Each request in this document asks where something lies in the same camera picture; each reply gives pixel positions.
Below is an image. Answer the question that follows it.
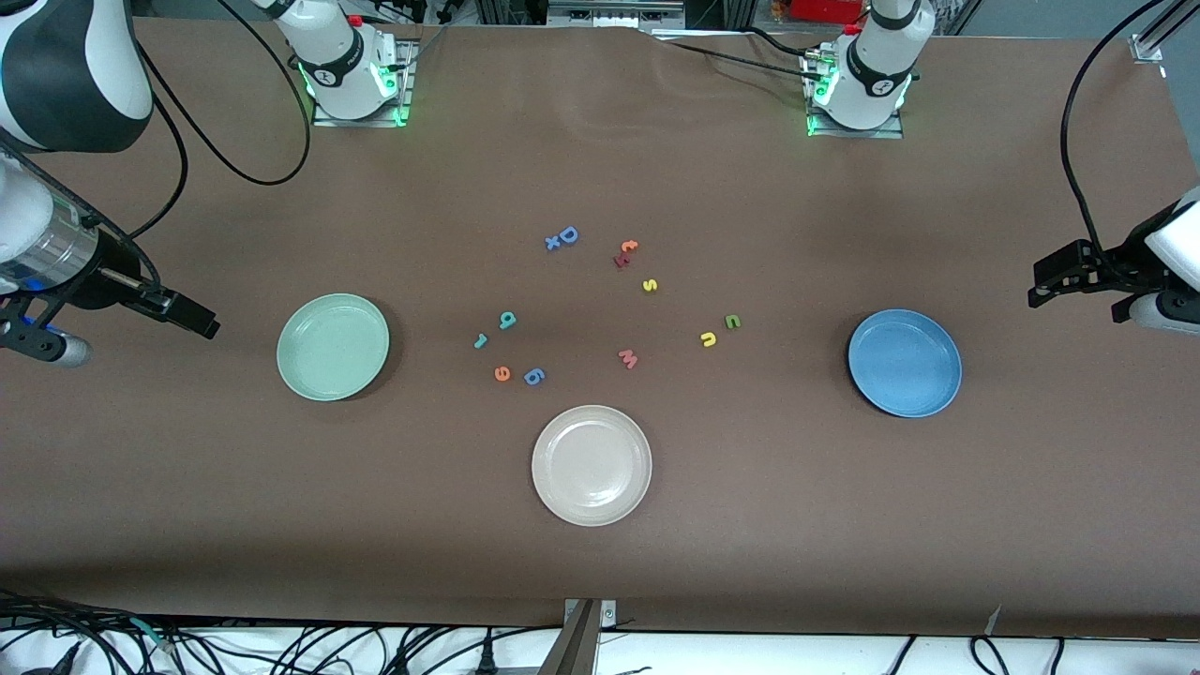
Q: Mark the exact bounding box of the light green plate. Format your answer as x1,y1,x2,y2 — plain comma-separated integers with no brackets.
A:
277,293,391,402

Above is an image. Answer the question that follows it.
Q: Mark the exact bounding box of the black arm-mounted cable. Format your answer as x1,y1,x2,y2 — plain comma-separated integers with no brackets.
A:
1059,0,1173,268
131,0,312,240

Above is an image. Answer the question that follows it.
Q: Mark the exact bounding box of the red box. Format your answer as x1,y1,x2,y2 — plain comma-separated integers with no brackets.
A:
790,0,865,22

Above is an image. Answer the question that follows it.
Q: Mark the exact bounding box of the black cable over table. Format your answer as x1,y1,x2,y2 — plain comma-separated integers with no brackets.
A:
656,26,817,78

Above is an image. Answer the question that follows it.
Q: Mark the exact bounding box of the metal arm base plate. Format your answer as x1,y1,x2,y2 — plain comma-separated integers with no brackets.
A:
312,39,415,128
806,52,906,140

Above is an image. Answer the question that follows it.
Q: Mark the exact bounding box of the black looped cable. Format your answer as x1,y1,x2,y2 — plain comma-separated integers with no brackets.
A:
970,636,1012,675

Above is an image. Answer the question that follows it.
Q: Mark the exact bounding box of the small metal bracket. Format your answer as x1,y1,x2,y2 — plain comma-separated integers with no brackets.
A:
562,600,618,629

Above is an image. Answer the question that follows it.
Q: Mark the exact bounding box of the blue plate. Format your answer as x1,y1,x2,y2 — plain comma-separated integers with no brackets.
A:
847,308,964,419

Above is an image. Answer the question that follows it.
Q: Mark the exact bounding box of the aluminium profile beam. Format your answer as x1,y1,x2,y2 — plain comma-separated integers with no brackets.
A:
539,600,602,675

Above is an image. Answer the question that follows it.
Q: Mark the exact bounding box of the grey power strip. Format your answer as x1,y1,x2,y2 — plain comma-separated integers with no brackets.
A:
547,0,687,29

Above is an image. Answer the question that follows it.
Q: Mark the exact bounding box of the beige white plate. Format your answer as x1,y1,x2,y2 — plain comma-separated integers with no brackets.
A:
531,404,653,528

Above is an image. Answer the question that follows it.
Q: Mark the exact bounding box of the aluminium corner profile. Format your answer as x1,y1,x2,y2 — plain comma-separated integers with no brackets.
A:
1130,0,1200,65

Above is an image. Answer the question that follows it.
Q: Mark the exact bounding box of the brown table cover sheet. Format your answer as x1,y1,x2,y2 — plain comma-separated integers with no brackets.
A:
0,19,1200,640

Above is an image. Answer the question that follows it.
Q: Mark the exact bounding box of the teal-tipped cable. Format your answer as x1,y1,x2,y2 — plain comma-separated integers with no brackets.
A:
127,614,179,654

